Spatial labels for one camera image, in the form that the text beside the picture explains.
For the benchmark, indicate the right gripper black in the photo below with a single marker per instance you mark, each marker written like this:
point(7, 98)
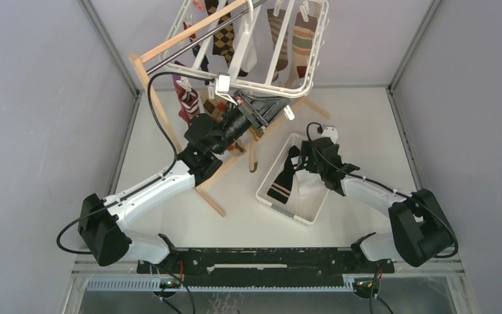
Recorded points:
point(306, 150)

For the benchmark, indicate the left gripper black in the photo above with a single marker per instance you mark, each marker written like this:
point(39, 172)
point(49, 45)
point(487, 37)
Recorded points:
point(268, 107)

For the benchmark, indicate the white hanger clip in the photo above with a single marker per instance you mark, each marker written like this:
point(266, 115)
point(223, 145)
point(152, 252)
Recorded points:
point(288, 113)

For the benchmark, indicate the black sock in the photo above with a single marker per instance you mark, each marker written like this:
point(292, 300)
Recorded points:
point(281, 188)

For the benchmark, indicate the beige orange argyle sock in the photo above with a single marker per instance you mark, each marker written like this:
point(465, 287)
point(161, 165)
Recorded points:
point(216, 109)

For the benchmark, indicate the white plastic clip hanger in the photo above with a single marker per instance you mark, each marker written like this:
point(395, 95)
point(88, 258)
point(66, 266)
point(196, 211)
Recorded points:
point(268, 47)

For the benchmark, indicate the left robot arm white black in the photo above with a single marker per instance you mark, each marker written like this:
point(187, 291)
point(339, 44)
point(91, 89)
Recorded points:
point(105, 223)

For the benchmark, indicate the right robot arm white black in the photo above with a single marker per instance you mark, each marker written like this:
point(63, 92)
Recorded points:
point(419, 231)

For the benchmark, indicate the white sock hanging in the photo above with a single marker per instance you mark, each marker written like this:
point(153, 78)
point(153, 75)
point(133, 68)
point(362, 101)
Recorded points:
point(249, 59)

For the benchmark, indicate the white plastic basket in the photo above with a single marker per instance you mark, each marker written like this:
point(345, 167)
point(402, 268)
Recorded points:
point(302, 209)

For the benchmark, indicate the brown yellow argyle sock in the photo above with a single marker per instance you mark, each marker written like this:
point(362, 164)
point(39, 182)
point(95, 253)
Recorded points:
point(223, 39)

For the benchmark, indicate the metal hanging rod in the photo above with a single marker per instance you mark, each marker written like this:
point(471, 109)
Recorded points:
point(220, 19)

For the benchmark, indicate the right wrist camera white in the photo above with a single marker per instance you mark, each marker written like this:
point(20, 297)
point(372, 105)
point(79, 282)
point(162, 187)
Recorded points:
point(331, 133)

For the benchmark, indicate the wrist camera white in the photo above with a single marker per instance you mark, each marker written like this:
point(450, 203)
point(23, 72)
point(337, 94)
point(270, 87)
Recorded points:
point(331, 133)
point(222, 88)

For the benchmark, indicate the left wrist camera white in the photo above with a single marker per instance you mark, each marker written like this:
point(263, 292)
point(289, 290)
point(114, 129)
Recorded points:
point(222, 88)

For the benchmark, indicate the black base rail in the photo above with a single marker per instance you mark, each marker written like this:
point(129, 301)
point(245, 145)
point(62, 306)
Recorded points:
point(285, 266)

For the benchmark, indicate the white cable duct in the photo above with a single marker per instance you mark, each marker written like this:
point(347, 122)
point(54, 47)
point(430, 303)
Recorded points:
point(125, 284)

